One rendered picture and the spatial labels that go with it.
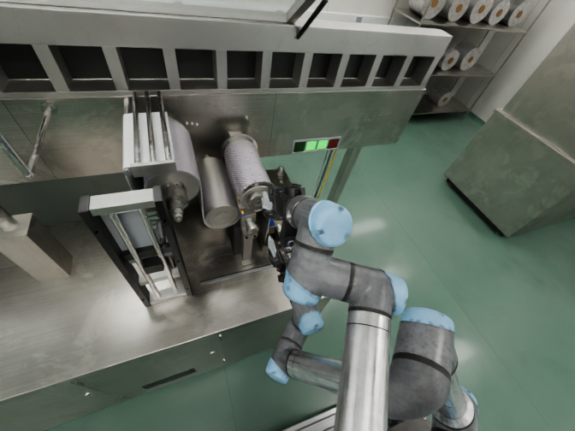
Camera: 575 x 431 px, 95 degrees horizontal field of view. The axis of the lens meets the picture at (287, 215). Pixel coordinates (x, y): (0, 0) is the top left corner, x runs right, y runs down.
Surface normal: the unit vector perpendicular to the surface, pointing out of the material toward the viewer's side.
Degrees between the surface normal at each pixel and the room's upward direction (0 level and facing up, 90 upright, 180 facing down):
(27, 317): 0
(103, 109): 90
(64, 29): 90
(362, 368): 27
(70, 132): 90
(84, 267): 0
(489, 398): 0
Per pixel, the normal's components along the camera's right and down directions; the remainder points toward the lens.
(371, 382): 0.04, -0.51
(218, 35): 0.34, 0.76
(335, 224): 0.36, 0.18
